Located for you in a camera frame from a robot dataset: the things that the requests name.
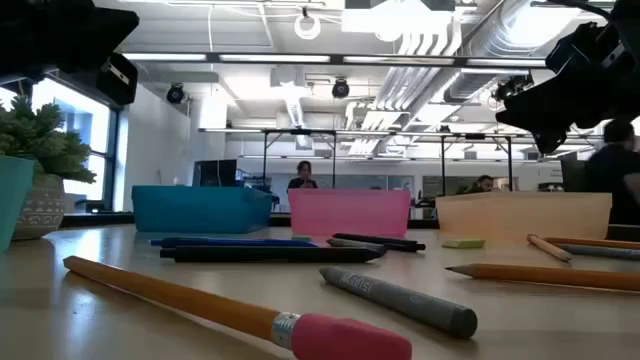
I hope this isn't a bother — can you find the yellow-green eraser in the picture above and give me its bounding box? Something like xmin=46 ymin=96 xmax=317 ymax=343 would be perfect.
xmin=441 ymin=238 xmax=487 ymax=250

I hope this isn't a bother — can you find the person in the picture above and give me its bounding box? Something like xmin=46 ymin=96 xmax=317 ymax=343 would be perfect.
xmin=583 ymin=118 xmax=640 ymax=226
xmin=286 ymin=160 xmax=320 ymax=192
xmin=455 ymin=174 xmax=496 ymax=196

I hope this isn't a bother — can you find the pink plastic bin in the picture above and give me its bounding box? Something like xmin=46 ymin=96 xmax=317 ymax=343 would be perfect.
xmin=287 ymin=188 xmax=413 ymax=239

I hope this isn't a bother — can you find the black metal rig frame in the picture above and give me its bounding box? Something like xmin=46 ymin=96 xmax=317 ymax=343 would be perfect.
xmin=439 ymin=132 xmax=515 ymax=197
xmin=261 ymin=128 xmax=338 ymax=190

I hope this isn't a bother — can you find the white ceiling ring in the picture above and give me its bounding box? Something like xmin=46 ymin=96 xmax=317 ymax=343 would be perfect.
xmin=293 ymin=12 xmax=323 ymax=42

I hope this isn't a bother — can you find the blue plastic bin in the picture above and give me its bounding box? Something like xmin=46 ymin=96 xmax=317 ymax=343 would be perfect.
xmin=131 ymin=185 xmax=274 ymax=235

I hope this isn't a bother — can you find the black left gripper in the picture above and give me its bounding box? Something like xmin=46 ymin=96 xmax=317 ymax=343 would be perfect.
xmin=0 ymin=0 xmax=141 ymax=84

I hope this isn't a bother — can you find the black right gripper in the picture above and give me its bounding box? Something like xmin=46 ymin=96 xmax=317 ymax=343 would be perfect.
xmin=496 ymin=59 xmax=640 ymax=154

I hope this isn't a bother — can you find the black pen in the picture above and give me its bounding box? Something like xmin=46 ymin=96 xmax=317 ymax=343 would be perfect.
xmin=159 ymin=245 xmax=385 ymax=265
xmin=331 ymin=232 xmax=427 ymax=253

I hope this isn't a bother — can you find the teal plastic bin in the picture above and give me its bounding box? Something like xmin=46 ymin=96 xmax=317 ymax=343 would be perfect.
xmin=0 ymin=154 xmax=35 ymax=252

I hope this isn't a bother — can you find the blue pen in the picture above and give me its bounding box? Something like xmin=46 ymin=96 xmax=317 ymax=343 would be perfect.
xmin=149 ymin=236 xmax=319 ymax=249

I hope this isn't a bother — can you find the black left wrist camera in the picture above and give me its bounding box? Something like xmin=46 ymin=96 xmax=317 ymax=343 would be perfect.
xmin=95 ymin=51 xmax=139 ymax=107

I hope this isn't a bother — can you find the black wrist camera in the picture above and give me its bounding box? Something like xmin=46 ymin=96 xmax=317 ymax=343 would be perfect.
xmin=544 ymin=20 xmax=621 ymax=77
xmin=95 ymin=51 xmax=139 ymax=107

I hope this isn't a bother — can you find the orange plastic bin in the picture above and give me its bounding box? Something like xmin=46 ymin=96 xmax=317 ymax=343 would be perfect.
xmin=435 ymin=191 xmax=613 ymax=242

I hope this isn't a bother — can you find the large window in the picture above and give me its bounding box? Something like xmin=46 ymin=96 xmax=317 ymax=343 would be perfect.
xmin=0 ymin=77 xmax=119 ymax=214

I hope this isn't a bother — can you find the green succulent in patterned pot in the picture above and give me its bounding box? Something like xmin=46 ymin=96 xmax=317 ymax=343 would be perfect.
xmin=0 ymin=94 xmax=97 ymax=241

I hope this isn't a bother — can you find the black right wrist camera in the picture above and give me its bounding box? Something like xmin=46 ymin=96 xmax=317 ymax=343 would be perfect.
xmin=544 ymin=20 xmax=621 ymax=77

